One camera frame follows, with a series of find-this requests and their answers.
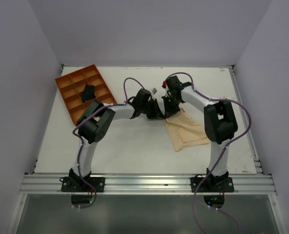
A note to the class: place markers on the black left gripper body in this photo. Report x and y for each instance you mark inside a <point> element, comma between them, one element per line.
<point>150,107</point>

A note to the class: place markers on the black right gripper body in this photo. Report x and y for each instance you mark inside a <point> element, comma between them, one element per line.
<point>170,103</point>

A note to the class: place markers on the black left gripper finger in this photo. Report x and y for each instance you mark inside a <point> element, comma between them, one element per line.
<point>160,109</point>
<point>151,116</point>

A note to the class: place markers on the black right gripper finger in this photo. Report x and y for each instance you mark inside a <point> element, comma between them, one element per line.
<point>173,112</point>
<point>168,114</point>

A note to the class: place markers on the cream beige underwear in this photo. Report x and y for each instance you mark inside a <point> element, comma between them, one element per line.
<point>184,131</point>

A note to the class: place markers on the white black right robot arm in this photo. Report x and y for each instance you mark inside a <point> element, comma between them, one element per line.
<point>219,122</point>

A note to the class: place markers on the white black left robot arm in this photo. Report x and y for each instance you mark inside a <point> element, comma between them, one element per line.
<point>94,124</point>

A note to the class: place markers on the black rolled garment in tray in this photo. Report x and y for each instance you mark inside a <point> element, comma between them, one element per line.
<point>88,93</point>

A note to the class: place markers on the orange compartment tray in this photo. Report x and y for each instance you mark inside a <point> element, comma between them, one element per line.
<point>80,88</point>

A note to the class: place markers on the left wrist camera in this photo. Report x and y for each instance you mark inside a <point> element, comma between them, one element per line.
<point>153,91</point>

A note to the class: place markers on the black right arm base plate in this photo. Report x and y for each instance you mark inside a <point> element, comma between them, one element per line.
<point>195,185</point>

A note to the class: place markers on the aluminium mounting rail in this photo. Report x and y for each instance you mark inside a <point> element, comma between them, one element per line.
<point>148,184</point>

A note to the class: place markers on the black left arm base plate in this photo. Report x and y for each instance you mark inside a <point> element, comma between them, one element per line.
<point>98,185</point>

